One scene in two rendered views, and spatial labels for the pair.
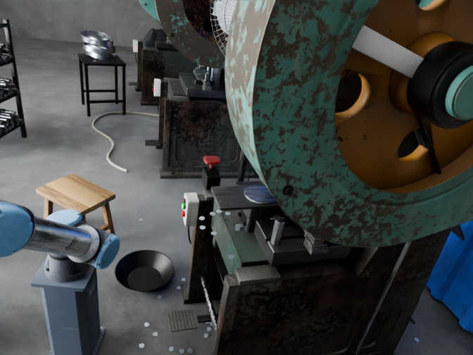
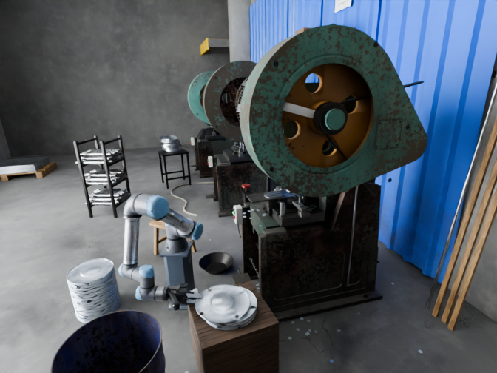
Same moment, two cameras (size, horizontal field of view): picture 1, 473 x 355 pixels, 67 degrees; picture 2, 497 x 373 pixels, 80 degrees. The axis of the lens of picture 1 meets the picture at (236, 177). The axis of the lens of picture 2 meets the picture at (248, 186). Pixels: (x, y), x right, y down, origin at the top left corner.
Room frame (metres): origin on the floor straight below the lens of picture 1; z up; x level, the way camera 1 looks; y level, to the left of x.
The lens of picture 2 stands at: (-0.78, -0.15, 1.49)
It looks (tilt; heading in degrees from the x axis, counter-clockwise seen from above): 19 degrees down; 7
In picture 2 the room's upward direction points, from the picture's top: 2 degrees counter-clockwise
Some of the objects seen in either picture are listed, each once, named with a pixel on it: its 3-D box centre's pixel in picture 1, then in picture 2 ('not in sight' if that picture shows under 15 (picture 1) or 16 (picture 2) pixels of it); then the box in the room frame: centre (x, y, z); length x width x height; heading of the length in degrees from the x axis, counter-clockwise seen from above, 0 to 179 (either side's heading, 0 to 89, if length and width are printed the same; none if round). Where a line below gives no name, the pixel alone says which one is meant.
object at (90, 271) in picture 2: not in sight; (90, 270); (0.84, 1.15, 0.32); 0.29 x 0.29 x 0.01
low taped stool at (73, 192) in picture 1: (78, 216); (173, 237); (1.61, 0.85, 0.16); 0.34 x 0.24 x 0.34; 65
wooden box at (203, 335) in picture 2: not in sight; (231, 334); (0.50, 0.12, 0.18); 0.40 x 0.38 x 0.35; 118
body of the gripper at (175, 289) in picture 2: not in sight; (176, 293); (0.53, 0.42, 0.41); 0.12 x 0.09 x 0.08; 94
